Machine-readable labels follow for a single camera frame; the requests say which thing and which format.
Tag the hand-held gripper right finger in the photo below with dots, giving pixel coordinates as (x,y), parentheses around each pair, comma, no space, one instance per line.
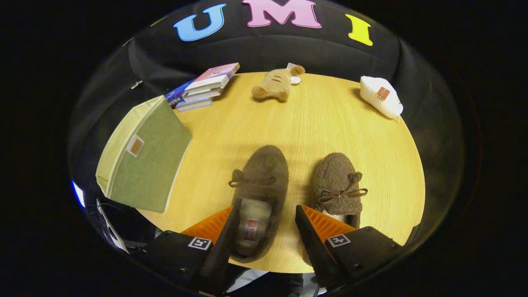
(311,243)

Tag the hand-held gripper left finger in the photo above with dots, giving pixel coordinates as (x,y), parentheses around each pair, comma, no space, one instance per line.
(222,251)

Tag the brown fuzzy shoe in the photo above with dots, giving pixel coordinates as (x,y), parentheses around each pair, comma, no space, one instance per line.
(334,173)
(264,169)

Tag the green fabric storage box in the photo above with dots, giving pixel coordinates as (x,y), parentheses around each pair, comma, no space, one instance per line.
(152,165)

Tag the person's dark clothing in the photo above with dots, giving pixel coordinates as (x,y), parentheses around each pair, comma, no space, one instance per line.
(280,284)

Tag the pale blue book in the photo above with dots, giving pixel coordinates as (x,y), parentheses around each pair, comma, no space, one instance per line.
(194,105)

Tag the white plush toy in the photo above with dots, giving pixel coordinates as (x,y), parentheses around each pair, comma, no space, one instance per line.
(387,105)

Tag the white book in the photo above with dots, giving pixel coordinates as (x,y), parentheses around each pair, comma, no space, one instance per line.
(202,95)

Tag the tan plush toy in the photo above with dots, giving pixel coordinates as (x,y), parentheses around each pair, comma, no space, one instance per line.
(274,82)

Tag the pink book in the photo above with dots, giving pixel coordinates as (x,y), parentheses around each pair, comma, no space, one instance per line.
(216,74)

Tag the white clip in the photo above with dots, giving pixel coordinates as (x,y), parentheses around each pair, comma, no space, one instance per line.
(136,84)

